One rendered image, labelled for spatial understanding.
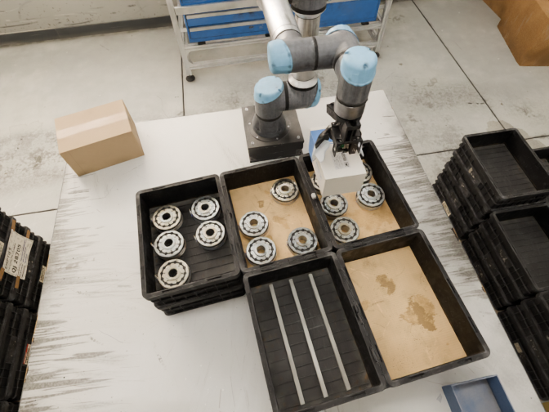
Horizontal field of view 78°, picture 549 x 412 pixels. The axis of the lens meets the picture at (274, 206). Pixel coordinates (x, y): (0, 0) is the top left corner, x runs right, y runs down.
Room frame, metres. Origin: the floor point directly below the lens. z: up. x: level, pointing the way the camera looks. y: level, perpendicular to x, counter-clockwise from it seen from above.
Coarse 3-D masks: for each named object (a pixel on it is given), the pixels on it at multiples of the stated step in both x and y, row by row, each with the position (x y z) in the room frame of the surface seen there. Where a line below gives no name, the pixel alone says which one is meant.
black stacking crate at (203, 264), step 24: (168, 192) 0.69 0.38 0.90; (192, 192) 0.71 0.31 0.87; (216, 192) 0.73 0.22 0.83; (144, 216) 0.60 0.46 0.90; (192, 216) 0.63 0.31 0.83; (144, 240) 0.49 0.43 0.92; (192, 240) 0.53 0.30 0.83; (192, 264) 0.44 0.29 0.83; (216, 264) 0.44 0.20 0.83; (216, 288) 0.35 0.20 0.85
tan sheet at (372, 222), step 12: (372, 180) 0.76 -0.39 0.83; (348, 204) 0.65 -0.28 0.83; (384, 204) 0.65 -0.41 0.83; (348, 216) 0.60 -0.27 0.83; (360, 216) 0.60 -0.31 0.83; (372, 216) 0.60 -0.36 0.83; (384, 216) 0.60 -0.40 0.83; (360, 228) 0.55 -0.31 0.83; (372, 228) 0.55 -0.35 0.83; (384, 228) 0.55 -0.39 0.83; (396, 228) 0.55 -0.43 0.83
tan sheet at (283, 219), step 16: (240, 192) 0.73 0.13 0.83; (256, 192) 0.72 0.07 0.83; (240, 208) 0.65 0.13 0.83; (256, 208) 0.65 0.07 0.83; (272, 208) 0.65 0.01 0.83; (288, 208) 0.65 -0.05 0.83; (304, 208) 0.64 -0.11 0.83; (256, 224) 0.59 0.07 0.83; (272, 224) 0.58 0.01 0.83; (288, 224) 0.58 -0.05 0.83; (304, 224) 0.58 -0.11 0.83; (272, 240) 0.52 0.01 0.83; (288, 256) 0.46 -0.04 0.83
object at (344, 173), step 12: (312, 132) 0.73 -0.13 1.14; (312, 144) 0.70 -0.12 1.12; (336, 156) 0.63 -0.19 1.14; (348, 156) 0.63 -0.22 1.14; (324, 168) 0.59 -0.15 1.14; (336, 168) 0.59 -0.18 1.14; (348, 168) 0.59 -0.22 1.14; (360, 168) 0.58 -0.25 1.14; (324, 180) 0.55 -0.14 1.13; (336, 180) 0.56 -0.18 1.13; (348, 180) 0.56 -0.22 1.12; (360, 180) 0.57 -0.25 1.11; (324, 192) 0.55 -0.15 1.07; (336, 192) 0.56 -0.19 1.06; (348, 192) 0.56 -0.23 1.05
